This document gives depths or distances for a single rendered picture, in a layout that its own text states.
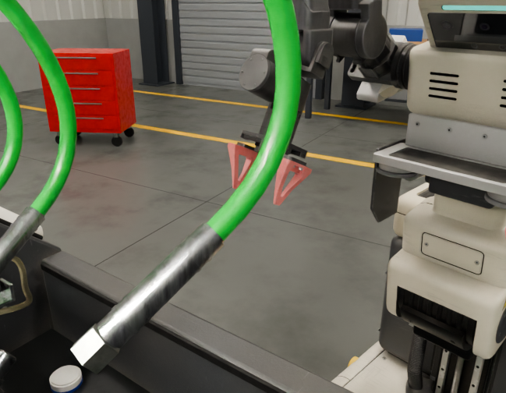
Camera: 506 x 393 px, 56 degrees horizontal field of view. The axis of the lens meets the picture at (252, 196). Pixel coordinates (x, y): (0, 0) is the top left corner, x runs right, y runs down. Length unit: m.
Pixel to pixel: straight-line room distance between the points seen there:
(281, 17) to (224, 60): 7.35
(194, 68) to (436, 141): 7.18
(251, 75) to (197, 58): 7.17
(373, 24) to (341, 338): 1.46
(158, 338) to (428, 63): 0.64
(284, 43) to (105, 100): 4.37
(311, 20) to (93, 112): 3.99
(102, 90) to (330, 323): 3.18
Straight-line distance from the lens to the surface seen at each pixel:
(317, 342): 2.04
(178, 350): 0.57
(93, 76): 4.59
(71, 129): 0.44
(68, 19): 8.73
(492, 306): 0.96
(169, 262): 0.26
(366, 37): 0.87
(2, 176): 0.51
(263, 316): 2.16
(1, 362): 0.37
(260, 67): 0.73
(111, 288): 0.65
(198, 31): 7.85
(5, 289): 0.36
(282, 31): 0.25
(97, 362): 0.27
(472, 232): 0.98
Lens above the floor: 1.29
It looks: 23 degrees down
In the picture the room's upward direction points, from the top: straight up
